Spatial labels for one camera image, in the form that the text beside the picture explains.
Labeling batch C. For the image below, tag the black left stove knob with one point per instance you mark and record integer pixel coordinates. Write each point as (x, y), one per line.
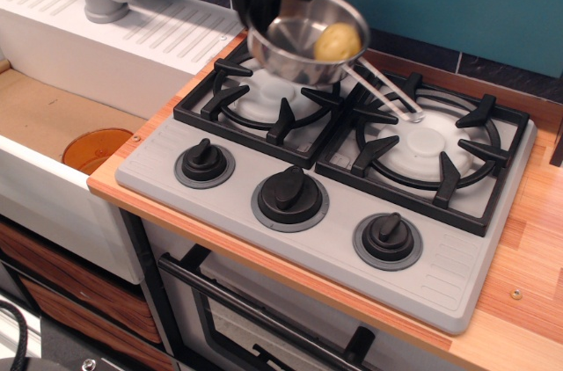
(204, 165)

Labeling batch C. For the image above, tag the black left burner grate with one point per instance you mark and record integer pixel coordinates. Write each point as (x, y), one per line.
(242, 103)

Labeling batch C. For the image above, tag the black middle stove knob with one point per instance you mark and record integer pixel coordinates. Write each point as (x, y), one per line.
(290, 201)

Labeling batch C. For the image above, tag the toy oven door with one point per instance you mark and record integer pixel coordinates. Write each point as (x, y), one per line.
(243, 320)

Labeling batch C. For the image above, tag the black right burner grate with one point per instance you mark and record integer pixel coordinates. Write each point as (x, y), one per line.
(452, 166)

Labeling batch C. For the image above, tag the black right stove knob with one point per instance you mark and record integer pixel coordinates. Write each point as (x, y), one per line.
(387, 242)

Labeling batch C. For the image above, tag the wooden drawer front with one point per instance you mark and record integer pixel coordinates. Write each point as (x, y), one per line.
(84, 297)

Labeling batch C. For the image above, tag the white toy sink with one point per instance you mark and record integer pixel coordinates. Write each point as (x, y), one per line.
(63, 76)

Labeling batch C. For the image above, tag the grey toy stove top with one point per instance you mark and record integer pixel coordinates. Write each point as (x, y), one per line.
(328, 178)

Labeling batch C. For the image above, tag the orange plastic plate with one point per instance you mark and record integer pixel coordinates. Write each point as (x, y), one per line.
(88, 151)

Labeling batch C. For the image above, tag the stainless steel pot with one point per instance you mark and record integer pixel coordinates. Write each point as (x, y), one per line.
(286, 49)

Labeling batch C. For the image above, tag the yellow toy potato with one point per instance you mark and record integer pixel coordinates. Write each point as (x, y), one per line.
(339, 41)

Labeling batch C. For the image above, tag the black burner grate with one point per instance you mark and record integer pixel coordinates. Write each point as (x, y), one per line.
(452, 166)
(242, 103)

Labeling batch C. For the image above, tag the black stove knob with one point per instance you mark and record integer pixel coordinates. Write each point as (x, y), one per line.
(387, 242)
(204, 165)
(290, 201)

